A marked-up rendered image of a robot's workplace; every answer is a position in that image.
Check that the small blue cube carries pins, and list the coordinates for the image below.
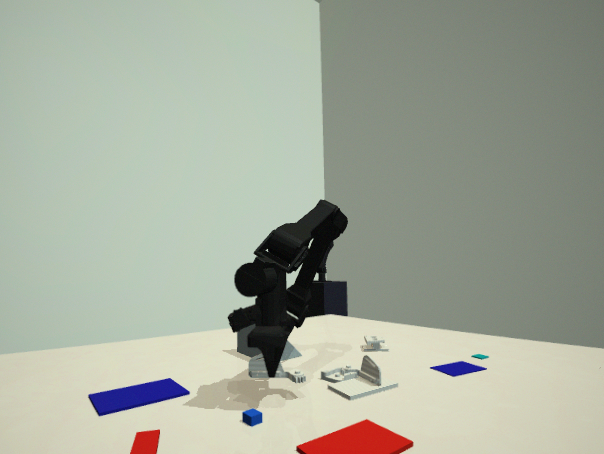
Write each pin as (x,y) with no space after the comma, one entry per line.
(252,417)

